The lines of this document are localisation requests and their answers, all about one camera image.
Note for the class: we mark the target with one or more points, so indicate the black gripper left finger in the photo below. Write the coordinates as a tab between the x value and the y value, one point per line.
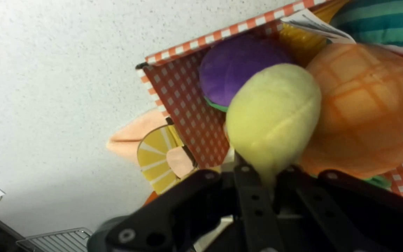
187	210

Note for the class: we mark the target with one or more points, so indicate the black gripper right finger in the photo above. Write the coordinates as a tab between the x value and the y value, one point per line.
350	214

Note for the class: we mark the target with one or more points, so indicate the orange plush bread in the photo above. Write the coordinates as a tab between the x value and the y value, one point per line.
373	107

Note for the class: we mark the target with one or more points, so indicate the yellow banana plushie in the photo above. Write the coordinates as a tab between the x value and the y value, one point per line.
271	116

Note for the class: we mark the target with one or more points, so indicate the purple plushie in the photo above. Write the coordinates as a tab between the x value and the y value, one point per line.
238	65

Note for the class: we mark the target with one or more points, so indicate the red checkered cardboard box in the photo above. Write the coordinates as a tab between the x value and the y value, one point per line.
187	107

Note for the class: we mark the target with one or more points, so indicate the green plushie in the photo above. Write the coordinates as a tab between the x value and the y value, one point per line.
378	182

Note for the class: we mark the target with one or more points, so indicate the lemon slice toy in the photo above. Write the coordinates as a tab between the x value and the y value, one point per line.
154	158

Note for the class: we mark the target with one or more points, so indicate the orange slice toy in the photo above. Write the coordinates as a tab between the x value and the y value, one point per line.
299	44

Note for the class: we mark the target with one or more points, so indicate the teal striped plushie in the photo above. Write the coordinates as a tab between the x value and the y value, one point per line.
387	23

